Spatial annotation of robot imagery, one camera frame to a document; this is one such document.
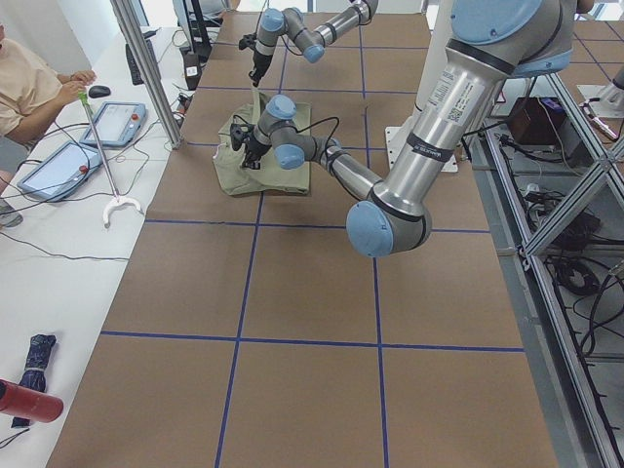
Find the aluminium frame post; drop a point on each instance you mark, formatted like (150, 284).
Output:
(147, 65)

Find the black power adapter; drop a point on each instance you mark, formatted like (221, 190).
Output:
(192, 70)

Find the near teach pendant tablet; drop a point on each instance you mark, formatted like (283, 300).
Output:
(61, 173)

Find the reacher grabber tool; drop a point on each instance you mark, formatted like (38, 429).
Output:
(118, 200)

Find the dark brown control box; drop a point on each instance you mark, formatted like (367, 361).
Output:
(543, 121)

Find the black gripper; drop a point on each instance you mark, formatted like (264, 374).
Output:
(253, 148)
(259, 62)

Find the teach pendant tablet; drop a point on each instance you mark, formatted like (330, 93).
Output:
(117, 122)
(61, 173)

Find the aluminium side frame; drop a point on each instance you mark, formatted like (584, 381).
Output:
(557, 223)

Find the folded dark blue umbrella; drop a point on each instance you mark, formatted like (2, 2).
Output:
(33, 376)

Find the seated person beige shirt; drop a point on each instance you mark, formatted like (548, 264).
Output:
(33, 94)

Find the red cylinder bottle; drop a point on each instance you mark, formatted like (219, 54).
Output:
(26, 403)

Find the black computer mouse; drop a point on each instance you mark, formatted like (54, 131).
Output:
(99, 91)

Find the far teach pendant tablet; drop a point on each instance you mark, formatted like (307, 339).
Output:
(117, 122)

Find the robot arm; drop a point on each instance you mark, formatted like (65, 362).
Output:
(274, 24)
(489, 43)

